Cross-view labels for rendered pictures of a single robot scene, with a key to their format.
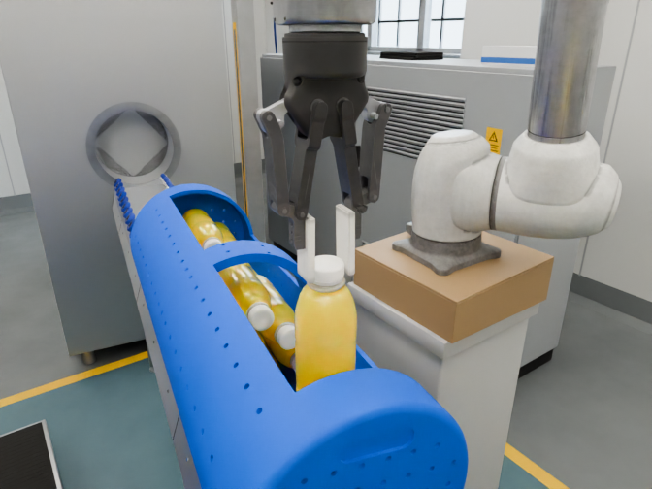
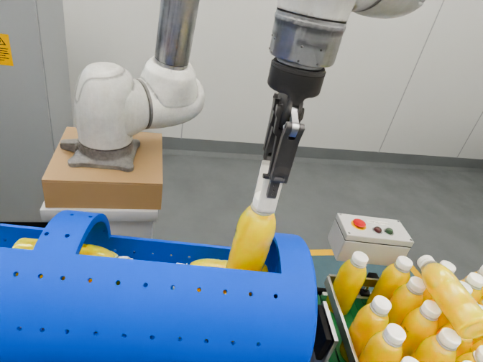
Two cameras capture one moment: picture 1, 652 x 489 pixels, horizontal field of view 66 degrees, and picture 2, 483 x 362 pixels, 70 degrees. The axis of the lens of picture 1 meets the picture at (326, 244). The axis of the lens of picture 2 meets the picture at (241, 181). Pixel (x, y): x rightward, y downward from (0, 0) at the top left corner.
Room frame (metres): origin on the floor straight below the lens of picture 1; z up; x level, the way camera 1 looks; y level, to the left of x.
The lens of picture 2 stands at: (0.38, 0.48, 1.65)
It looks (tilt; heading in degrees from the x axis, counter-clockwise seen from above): 31 degrees down; 287
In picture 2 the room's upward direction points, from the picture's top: 12 degrees clockwise
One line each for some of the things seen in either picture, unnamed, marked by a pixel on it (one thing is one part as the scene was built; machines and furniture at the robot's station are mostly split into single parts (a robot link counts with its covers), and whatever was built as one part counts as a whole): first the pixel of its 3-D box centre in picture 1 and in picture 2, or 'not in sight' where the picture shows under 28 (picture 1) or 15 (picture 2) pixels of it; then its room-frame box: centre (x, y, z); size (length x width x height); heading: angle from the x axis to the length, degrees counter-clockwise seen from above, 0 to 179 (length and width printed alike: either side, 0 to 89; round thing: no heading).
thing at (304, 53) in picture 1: (325, 84); (291, 95); (0.48, 0.00, 1.52); 0.08 x 0.07 x 0.09; 116
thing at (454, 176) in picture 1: (454, 182); (108, 103); (1.05, -0.28, 1.27); 0.18 x 0.16 x 0.22; 63
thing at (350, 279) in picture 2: not in sight; (347, 284); (0.25, -0.28, 0.99); 0.07 x 0.07 x 0.19
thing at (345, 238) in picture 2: not in sight; (368, 239); (0.23, -0.43, 1.05); 0.20 x 0.10 x 0.10; 26
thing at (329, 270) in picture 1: (326, 267); (264, 200); (0.48, 0.00, 1.33); 0.04 x 0.04 x 0.02
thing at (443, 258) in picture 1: (440, 238); (99, 145); (1.07, -0.26, 1.13); 0.22 x 0.18 x 0.06; 30
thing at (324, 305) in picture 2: not in sight; (318, 337); (0.29, -0.08, 0.99); 0.10 x 0.02 x 0.12; 116
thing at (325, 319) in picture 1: (325, 345); (251, 243); (0.48, 0.00, 1.23); 0.07 x 0.07 x 0.19
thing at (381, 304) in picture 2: not in sight; (382, 304); (0.19, -0.15, 1.09); 0.04 x 0.04 x 0.02
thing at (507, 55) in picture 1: (514, 55); not in sight; (2.24, -0.79, 1.48); 0.24 x 0.12 x 0.08; 43
